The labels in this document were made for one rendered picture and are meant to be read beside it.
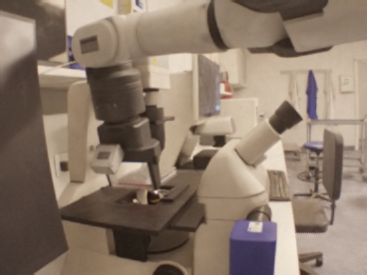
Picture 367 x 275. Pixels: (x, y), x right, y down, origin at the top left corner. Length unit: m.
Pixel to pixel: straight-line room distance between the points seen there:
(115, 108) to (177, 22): 0.17
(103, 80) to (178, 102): 0.74
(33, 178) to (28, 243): 0.09
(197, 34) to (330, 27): 0.14
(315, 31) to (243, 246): 0.26
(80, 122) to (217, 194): 0.36
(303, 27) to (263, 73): 6.10
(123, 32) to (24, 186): 0.24
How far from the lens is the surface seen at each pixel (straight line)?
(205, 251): 0.52
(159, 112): 0.56
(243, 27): 0.29
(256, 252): 0.37
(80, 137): 0.65
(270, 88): 6.34
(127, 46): 0.37
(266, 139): 0.48
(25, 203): 0.38
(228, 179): 0.45
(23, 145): 0.38
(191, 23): 0.32
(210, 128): 1.23
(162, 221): 0.43
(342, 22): 0.27
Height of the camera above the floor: 1.13
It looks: 7 degrees down
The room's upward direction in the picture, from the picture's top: 3 degrees counter-clockwise
